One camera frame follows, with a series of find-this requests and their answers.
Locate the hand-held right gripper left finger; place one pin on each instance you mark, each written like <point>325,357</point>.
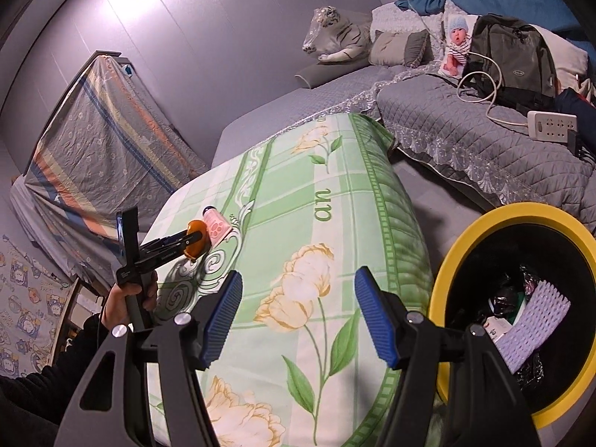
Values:
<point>223,316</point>

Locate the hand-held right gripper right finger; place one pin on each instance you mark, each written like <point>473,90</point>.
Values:
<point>377,316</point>

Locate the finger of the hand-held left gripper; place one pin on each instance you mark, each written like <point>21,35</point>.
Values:
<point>179,250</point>
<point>177,236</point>

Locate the orange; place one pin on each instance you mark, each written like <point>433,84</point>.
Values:
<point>198,237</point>

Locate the yellow rimmed trash bin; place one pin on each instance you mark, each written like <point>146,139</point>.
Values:
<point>447,260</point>

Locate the white milk carton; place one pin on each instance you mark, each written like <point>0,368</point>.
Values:
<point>497,328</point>

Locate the pale blue foam fruit net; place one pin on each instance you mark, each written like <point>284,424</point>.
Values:
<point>531,326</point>

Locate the person's left forearm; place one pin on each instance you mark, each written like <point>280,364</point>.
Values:
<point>51,382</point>

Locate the person's left hand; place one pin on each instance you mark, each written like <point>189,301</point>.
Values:
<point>114,302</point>

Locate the pink hand cream tube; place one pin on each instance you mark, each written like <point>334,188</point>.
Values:
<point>215,226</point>

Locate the cartoon printed cloth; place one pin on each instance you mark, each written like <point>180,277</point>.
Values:
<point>28,298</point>

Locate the striped cloth covered furniture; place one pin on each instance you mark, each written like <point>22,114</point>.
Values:
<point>102,149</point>

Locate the green floral tablecloth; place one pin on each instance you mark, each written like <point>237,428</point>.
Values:
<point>298,223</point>

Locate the black bin liner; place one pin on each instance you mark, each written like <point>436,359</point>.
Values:
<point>558,251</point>

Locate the flat grey bolster cushion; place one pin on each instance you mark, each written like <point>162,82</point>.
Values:
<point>326,74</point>

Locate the white power strip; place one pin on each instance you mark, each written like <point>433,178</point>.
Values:
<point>552,125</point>

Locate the white plush tiger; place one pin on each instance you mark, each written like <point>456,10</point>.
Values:
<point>340,32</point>

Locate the grey square cushion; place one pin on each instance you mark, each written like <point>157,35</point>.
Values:
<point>398,49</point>

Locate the baby photo print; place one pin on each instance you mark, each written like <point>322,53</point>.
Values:
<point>457,44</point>

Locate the dark grey backpack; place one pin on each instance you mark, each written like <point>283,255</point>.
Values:
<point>512,56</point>

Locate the dark clothing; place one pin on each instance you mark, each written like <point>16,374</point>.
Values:
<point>577,100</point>

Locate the white pillow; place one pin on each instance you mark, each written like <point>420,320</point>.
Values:
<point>565,56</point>

